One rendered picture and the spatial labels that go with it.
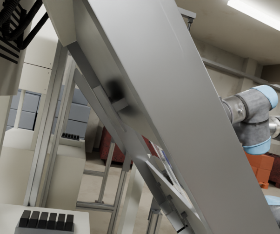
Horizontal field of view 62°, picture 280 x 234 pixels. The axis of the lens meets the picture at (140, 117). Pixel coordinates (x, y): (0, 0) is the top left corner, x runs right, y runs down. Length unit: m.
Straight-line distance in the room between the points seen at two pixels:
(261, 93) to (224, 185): 0.50
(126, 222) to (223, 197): 1.07
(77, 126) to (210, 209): 3.58
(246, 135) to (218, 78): 5.22
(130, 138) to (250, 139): 0.42
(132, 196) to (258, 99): 0.79
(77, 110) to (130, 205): 2.66
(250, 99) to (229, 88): 5.46
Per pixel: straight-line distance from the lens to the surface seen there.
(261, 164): 5.37
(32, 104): 3.72
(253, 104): 0.68
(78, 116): 3.74
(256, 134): 0.72
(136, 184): 1.21
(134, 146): 0.90
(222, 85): 5.99
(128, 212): 1.26
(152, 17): 0.20
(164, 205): 0.99
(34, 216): 0.79
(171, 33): 0.20
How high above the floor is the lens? 1.05
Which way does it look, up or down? 2 degrees down
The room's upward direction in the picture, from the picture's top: 13 degrees clockwise
